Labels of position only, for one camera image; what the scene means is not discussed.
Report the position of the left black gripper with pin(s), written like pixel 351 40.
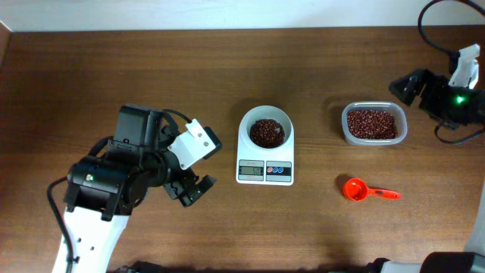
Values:
pixel 176 190

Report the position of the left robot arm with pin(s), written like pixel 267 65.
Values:
pixel 93 203

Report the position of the clear plastic container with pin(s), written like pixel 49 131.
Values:
pixel 389 107

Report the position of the white digital kitchen scale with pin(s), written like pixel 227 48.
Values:
pixel 258 166

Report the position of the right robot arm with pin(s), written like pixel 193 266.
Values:
pixel 471 259

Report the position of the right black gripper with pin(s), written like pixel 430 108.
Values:
pixel 420 91

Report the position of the white round bowl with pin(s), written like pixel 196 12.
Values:
pixel 267 112

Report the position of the red beans in bowl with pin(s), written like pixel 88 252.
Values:
pixel 267 133

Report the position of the red adzuki beans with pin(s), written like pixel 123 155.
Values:
pixel 372 125

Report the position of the orange plastic measuring scoop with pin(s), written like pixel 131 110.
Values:
pixel 357 190

